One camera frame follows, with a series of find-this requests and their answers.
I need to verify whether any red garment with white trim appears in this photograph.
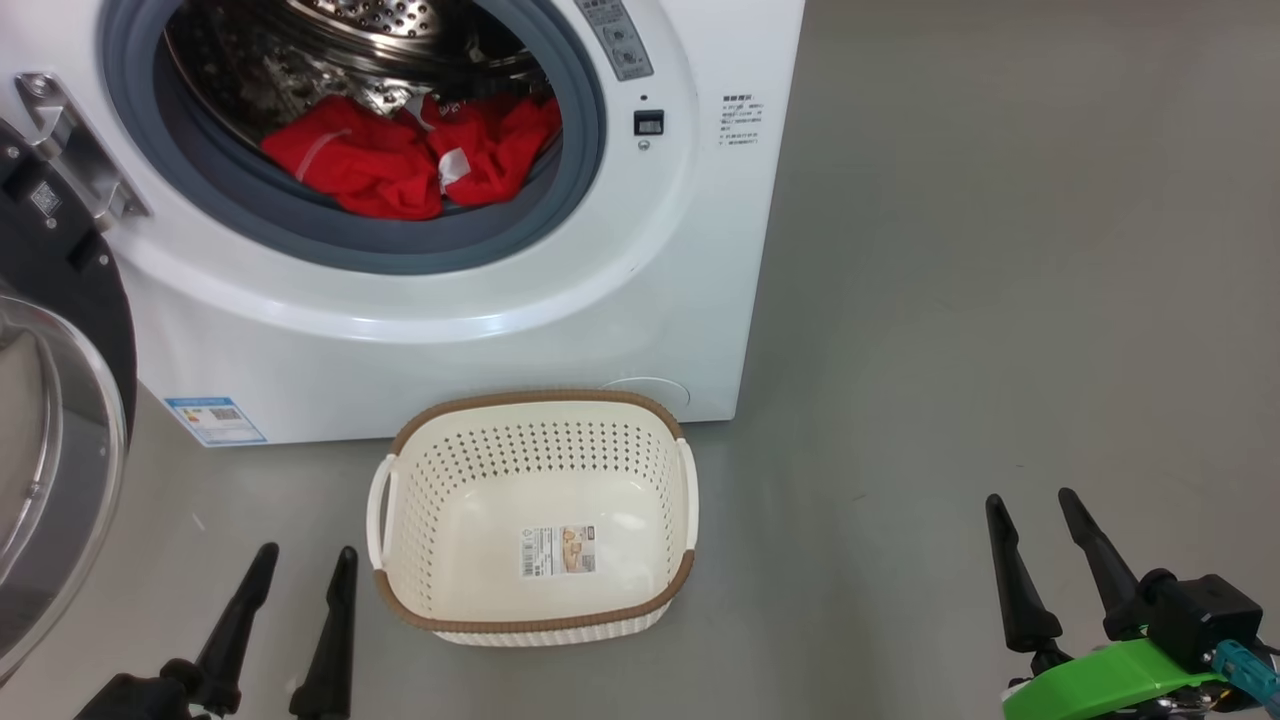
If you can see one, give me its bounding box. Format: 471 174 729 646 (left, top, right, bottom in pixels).
260 95 444 221

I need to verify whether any black text warning sticker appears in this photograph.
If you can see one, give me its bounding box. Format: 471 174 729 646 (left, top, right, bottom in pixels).
720 95 767 148

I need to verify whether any silver metal door hinge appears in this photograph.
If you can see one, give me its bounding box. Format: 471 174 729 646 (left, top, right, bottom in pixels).
15 72 151 233

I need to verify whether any cream perforated basket brown rim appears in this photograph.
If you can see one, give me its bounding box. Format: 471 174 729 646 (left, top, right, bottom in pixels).
366 389 699 648

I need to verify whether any grey rubber door gasket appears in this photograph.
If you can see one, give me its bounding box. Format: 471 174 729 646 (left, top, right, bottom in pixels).
100 0 608 276

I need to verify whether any blue energy label sticker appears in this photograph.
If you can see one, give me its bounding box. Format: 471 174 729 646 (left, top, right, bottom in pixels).
165 397 268 447

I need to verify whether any paper product label sticker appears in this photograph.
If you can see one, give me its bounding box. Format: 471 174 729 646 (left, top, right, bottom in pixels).
520 526 598 578

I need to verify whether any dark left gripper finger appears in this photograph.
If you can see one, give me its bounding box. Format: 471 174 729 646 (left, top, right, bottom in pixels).
288 546 359 720
195 543 281 716

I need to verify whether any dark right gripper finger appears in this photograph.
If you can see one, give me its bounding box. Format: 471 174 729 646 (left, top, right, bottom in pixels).
985 494 1064 656
1058 488 1146 641

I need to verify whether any grey icon instruction sticker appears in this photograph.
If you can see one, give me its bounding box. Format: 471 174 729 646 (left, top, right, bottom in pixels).
575 0 656 82

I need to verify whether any white front-load washing machine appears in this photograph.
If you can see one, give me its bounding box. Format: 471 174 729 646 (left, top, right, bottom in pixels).
0 0 806 448

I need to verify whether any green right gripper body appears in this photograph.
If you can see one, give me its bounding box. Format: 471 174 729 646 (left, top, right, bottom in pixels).
1003 640 1231 720

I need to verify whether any round black glass washer door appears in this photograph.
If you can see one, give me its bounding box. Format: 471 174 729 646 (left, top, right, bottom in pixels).
0 118 138 691

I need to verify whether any teal right cable connector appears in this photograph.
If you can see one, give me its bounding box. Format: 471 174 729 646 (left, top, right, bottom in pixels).
1212 640 1280 711

